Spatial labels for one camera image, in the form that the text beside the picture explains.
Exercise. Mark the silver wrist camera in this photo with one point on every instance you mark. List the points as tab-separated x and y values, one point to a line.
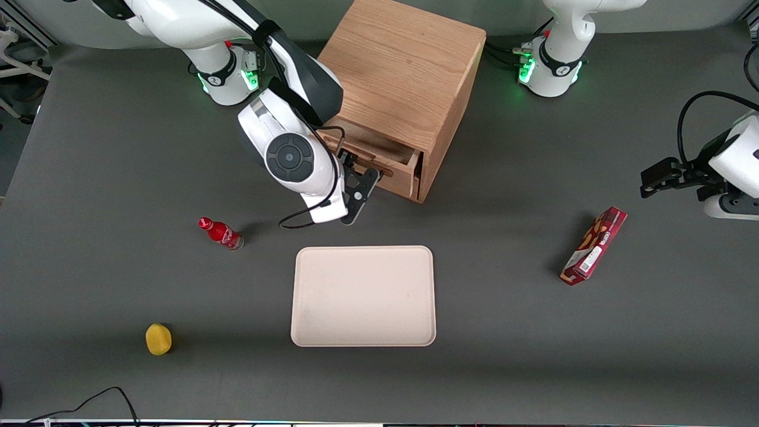
329	210
735	207

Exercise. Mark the red soda bottle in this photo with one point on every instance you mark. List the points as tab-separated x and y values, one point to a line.
222	233

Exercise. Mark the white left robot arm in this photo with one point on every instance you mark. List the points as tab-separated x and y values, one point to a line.
563	35

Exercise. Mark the wooden drawer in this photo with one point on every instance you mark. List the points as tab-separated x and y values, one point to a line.
400	181

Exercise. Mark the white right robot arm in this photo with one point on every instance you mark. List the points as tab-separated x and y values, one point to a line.
290	157

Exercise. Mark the yellow lemon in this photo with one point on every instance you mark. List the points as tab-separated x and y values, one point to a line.
158	340

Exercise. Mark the metal frame rail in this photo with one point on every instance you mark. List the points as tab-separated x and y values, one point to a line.
41	37

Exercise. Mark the wooden drawer cabinet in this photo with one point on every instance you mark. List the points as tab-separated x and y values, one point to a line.
403	59

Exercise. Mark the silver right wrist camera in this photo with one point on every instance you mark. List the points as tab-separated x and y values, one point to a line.
329	210

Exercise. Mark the red cookie box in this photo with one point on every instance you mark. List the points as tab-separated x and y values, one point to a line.
593	246

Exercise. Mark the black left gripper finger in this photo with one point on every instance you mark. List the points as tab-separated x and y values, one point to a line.
661	175
711	191

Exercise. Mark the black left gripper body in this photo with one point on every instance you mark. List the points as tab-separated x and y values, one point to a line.
698	174

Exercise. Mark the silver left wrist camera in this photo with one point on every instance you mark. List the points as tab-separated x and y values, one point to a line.
735	207

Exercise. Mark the cream plastic tray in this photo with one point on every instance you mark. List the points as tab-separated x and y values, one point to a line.
363	296

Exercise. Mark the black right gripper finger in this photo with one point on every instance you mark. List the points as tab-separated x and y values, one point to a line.
347	161
359	196

